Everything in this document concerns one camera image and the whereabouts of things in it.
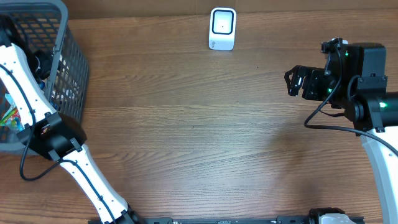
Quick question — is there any blue snack wrapper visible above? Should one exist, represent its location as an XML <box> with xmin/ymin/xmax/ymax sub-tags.
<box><xmin>39</xmin><ymin>80</ymin><xmax>46</xmax><ymax>92</ymax></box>

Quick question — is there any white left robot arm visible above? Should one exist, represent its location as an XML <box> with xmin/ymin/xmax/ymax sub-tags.
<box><xmin>1</xmin><ymin>15</ymin><xmax>142</xmax><ymax>223</ymax></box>

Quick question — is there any green gummy candy bag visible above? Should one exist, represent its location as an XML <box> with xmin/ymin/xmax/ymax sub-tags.
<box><xmin>1</xmin><ymin>93</ymin><xmax>24</xmax><ymax>133</ymax></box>

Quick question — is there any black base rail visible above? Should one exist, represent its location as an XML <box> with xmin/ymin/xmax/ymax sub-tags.
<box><xmin>88</xmin><ymin>207</ymin><xmax>366</xmax><ymax>224</ymax></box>

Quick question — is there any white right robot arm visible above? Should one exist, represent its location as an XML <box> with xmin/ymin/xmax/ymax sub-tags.
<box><xmin>284</xmin><ymin>39</ymin><xmax>397</xmax><ymax>223</ymax></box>

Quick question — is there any white barcode scanner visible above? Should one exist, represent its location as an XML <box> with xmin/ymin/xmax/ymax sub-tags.
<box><xmin>208</xmin><ymin>7</ymin><xmax>237</xmax><ymax>51</ymax></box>

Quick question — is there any grey plastic mesh basket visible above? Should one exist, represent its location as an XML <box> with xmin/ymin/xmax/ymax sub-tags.
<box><xmin>0</xmin><ymin>0</ymin><xmax>90</xmax><ymax>155</ymax></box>

